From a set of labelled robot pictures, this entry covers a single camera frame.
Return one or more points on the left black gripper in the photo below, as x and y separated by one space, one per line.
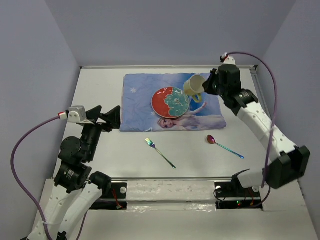
113 116

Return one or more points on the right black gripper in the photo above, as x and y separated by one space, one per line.
208 84

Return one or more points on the pale yellow mug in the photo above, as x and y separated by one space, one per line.
193 87

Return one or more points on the iridescent fork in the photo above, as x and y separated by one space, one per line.
152 145

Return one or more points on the red and teal plate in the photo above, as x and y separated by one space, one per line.
170 102

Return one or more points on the iridescent spoon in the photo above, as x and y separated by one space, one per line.
211 140

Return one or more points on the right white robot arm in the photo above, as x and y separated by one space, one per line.
285 162

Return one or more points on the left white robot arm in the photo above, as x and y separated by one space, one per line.
75 187

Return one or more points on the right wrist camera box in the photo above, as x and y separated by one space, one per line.
226 59

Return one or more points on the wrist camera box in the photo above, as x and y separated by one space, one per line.
76 114
226 59

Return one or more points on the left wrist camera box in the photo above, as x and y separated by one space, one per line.
76 114

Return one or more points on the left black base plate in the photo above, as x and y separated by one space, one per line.
114 200

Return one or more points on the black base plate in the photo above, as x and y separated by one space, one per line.
230 196
114 200

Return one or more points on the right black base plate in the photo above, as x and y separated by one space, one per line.
230 196

